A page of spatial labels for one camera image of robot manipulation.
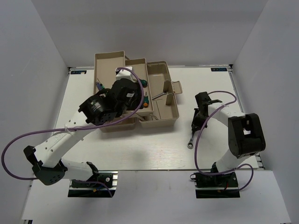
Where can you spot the stubby green orange screwdriver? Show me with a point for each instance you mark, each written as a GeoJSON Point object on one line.
{"type": "Point", "coordinates": [145, 100]}

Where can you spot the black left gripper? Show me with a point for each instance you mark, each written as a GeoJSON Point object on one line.
{"type": "Point", "coordinates": [136, 98]}

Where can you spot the large silver ratchet wrench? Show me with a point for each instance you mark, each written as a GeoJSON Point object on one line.
{"type": "Point", "coordinates": [190, 143]}

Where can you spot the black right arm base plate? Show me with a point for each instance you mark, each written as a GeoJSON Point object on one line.
{"type": "Point", "coordinates": [215, 187]}

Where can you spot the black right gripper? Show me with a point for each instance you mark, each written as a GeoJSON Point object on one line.
{"type": "Point", "coordinates": [195, 122]}

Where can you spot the blue red handled screwdriver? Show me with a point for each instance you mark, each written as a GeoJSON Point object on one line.
{"type": "Point", "coordinates": [99, 86]}

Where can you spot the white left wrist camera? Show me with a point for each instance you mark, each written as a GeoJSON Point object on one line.
{"type": "Point", "coordinates": [124, 74]}

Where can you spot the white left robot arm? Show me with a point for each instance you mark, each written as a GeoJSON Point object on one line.
{"type": "Point", "coordinates": [48, 165]}

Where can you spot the small silver ratchet wrench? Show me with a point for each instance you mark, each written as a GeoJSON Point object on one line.
{"type": "Point", "coordinates": [159, 95]}

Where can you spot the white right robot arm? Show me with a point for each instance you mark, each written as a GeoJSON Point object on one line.
{"type": "Point", "coordinates": [245, 134]}

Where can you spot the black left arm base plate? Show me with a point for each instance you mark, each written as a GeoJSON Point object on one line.
{"type": "Point", "coordinates": [103, 186]}

